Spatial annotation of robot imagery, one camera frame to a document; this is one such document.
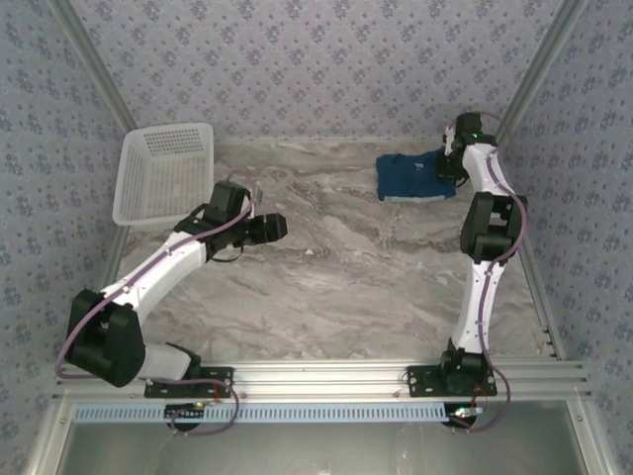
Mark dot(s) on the white perforated plastic basket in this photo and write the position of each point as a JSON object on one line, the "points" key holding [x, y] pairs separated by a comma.
{"points": [[165, 173]]}

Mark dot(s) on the aluminium slotted frame beam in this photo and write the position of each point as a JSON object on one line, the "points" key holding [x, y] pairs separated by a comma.
{"points": [[316, 378]]}

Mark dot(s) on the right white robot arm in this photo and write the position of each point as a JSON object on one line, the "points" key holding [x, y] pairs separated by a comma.
{"points": [[487, 222]]}

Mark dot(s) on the aluminium frame post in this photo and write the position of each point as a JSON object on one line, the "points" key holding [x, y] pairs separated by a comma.
{"points": [[539, 74], [99, 74]]}

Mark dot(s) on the blue t-shirt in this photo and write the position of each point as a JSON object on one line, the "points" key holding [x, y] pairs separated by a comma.
{"points": [[410, 178]]}

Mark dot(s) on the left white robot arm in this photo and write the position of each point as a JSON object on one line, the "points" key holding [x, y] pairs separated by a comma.
{"points": [[163, 277]]}

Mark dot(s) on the small black electronics board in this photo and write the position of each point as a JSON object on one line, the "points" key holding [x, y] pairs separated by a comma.
{"points": [[465, 415], [183, 413]]}

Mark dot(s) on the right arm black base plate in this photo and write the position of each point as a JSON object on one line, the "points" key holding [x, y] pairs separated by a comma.
{"points": [[420, 381]]}

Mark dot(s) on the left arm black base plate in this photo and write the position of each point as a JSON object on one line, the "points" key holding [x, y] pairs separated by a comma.
{"points": [[217, 381]]}

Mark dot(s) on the grey sheet metal panel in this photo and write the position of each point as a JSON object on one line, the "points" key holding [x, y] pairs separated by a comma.
{"points": [[316, 450]]}

